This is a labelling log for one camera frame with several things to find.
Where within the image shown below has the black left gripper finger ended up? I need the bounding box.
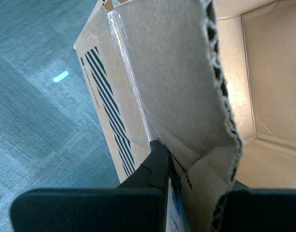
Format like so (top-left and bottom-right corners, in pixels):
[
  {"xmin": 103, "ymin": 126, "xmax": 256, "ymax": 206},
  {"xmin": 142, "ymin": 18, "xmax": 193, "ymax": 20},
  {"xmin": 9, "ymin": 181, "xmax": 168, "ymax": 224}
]
[
  {"xmin": 218, "ymin": 180, "xmax": 296, "ymax": 232},
  {"xmin": 10, "ymin": 140, "xmax": 169, "ymax": 232}
]

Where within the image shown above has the brown cardboard box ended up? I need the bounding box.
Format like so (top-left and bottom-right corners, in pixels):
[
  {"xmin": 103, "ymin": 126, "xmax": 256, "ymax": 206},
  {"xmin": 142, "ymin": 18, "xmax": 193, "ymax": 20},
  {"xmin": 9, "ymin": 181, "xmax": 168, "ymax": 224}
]
[{"xmin": 74, "ymin": 0, "xmax": 296, "ymax": 232}]

